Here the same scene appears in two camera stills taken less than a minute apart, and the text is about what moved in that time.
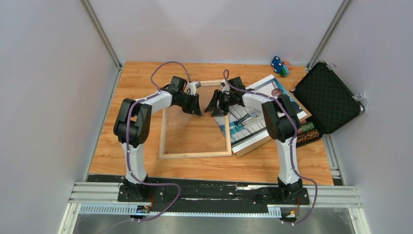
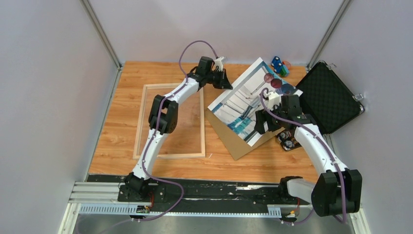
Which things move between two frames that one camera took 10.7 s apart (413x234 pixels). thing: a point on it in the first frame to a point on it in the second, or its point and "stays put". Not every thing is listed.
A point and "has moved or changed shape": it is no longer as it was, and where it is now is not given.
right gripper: x=220 y=110 to x=261 y=116
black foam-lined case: x=331 y=104 stays put
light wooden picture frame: x=162 y=155 has moved or changed shape
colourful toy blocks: x=281 y=68 stays put
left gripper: x=197 y=109 to x=224 y=83
